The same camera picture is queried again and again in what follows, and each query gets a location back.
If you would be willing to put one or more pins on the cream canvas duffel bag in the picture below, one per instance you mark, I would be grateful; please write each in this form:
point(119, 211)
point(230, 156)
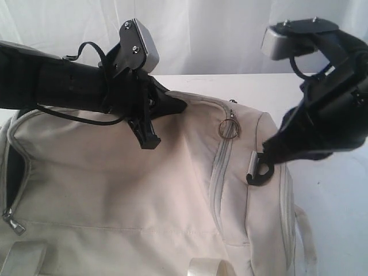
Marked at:
point(79, 199)

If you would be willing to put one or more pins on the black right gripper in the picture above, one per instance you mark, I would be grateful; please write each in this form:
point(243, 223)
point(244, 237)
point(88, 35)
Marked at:
point(333, 112)

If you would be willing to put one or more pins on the white backdrop curtain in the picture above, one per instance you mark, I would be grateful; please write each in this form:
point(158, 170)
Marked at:
point(192, 37)

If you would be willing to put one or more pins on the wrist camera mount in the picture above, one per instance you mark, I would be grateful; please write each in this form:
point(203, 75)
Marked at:
point(294, 38)
point(135, 50)

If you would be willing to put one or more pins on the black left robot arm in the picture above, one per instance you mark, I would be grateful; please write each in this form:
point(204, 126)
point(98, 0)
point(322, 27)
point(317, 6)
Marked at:
point(101, 95)

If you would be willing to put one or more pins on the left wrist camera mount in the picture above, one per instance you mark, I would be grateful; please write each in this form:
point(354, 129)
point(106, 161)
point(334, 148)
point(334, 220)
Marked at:
point(135, 50)

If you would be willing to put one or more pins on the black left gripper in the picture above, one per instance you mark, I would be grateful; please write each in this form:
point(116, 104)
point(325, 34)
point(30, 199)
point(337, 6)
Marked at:
point(133, 100)

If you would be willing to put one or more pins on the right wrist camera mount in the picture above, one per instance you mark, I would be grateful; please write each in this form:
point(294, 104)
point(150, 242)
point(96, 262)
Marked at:
point(294, 38)

